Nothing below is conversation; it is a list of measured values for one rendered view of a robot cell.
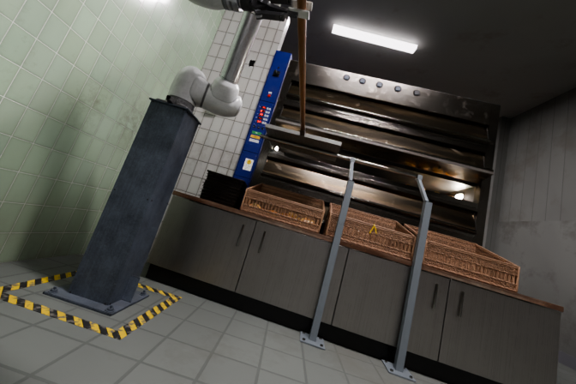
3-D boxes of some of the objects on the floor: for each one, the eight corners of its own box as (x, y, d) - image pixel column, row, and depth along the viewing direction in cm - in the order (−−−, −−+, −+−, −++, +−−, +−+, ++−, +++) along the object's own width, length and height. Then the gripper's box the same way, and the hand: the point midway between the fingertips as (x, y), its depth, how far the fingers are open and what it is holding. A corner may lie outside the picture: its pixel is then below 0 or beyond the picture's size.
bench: (179, 266, 219) (203, 199, 231) (485, 369, 189) (495, 286, 201) (137, 278, 165) (172, 189, 177) (559, 427, 134) (566, 308, 146)
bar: (209, 291, 182) (261, 135, 206) (395, 355, 166) (428, 177, 190) (190, 303, 151) (253, 118, 175) (416, 382, 135) (451, 168, 159)
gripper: (252, -10, 95) (316, 2, 92) (237, 25, 91) (303, 39, 88) (249, -31, 88) (317, -19, 85) (231, 6, 84) (303, 21, 81)
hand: (300, 9), depth 87 cm, fingers closed on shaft, 3 cm apart
